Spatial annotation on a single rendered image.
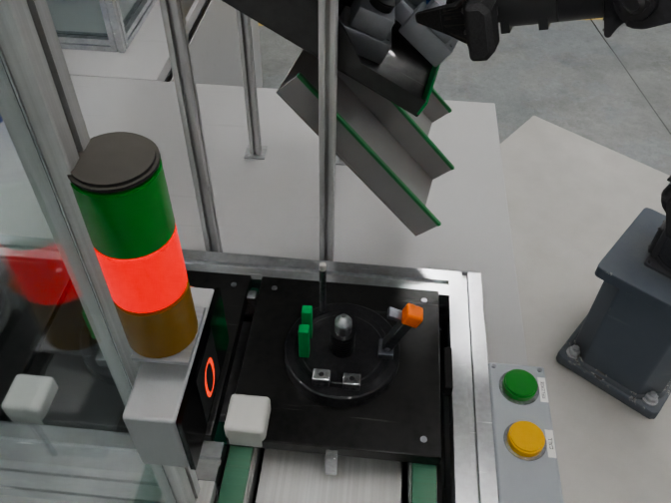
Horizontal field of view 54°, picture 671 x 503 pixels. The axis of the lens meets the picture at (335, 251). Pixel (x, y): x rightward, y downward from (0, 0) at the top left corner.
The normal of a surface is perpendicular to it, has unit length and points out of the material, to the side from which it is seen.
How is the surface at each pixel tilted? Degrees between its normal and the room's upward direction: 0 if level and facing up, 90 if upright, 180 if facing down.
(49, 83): 90
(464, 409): 0
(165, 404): 0
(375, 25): 96
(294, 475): 0
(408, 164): 45
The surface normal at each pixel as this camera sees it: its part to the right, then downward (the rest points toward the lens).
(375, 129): 0.70, -0.34
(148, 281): 0.39, 0.67
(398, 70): 0.42, -0.54
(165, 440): -0.10, 0.72
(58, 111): 0.99, 0.08
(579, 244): 0.01, -0.69
